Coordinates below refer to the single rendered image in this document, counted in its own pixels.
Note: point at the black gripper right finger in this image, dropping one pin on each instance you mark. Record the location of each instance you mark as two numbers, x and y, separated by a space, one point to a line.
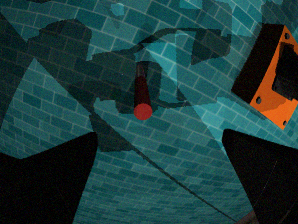
268 173

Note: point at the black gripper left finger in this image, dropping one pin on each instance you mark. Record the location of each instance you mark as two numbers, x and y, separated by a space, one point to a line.
48 186

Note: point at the dark red peg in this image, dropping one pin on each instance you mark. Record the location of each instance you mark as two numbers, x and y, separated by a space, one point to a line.
142 109

